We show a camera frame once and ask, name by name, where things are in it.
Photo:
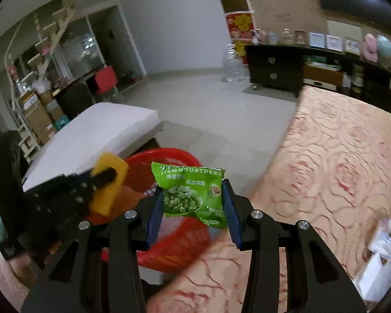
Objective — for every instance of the large clear plastic bottle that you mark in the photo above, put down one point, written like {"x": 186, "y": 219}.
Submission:
{"x": 233, "y": 65}

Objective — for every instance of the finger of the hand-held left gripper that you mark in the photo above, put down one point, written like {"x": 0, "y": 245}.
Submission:
{"x": 104, "y": 176}

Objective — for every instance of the red mesh basket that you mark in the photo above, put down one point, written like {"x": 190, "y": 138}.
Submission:
{"x": 179, "y": 247}

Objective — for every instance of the yellow packet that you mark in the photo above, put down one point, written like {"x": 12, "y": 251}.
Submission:
{"x": 107, "y": 199}

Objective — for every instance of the red box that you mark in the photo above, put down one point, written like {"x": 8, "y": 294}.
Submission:
{"x": 106, "y": 80}

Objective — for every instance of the small glass jar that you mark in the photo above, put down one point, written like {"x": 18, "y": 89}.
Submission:
{"x": 285, "y": 36}

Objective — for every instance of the brown box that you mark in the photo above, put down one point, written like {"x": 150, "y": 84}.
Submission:
{"x": 322, "y": 76}

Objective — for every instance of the small brown picture frame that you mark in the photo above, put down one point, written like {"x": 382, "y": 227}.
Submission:
{"x": 299, "y": 37}

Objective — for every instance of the small pink figurine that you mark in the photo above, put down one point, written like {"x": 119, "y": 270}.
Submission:
{"x": 257, "y": 36}

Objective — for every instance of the light blue globe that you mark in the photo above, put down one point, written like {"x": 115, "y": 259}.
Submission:
{"x": 385, "y": 46}

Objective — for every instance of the green books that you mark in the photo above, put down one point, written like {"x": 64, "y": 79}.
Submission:
{"x": 322, "y": 63}

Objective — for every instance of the white picture frame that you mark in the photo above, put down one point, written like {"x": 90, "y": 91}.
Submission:
{"x": 352, "y": 45}
{"x": 316, "y": 40}
{"x": 334, "y": 43}

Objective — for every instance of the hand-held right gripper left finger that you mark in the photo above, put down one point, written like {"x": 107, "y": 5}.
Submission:
{"x": 153, "y": 215}

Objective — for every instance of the white foam block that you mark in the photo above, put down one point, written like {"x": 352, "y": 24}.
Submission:
{"x": 94, "y": 130}

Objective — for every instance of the person's left forearm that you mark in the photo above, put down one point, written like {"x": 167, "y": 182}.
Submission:
{"x": 18, "y": 267}

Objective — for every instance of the stack of cardboard boxes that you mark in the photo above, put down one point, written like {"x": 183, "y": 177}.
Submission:
{"x": 40, "y": 117}

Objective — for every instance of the dark cloth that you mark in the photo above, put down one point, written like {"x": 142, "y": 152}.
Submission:
{"x": 3, "y": 169}

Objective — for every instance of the green snack packet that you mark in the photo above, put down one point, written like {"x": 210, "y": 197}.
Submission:
{"x": 182, "y": 199}

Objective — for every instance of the wooden ladder shelf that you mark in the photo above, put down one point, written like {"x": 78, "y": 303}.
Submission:
{"x": 57, "y": 26}

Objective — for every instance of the dark television cabinet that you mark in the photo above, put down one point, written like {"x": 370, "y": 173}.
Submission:
{"x": 280, "y": 71}

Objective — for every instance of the pink teddy bear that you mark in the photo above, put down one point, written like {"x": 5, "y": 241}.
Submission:
{"x": 369, "y": 49}

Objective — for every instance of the red wall poster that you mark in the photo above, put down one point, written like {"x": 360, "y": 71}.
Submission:
{"x": 239, "y": 26}

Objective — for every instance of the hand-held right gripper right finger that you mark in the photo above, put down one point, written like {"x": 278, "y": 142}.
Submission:
{"x": 231, "y": 215}

